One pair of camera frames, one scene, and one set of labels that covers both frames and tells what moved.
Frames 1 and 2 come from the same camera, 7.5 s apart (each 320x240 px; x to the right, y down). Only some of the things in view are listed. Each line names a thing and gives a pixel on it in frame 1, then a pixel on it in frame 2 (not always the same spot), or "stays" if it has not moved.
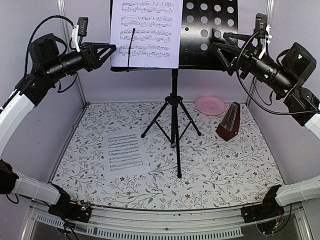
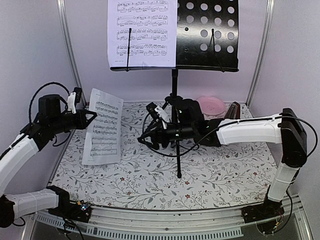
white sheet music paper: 125,153 -> 102,138
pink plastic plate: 210,105 stays
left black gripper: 91,55 -> 83,122
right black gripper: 231,66 -> 158,132
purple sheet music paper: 155,41 stays
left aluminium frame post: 66,23 stays
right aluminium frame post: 269,20 stays
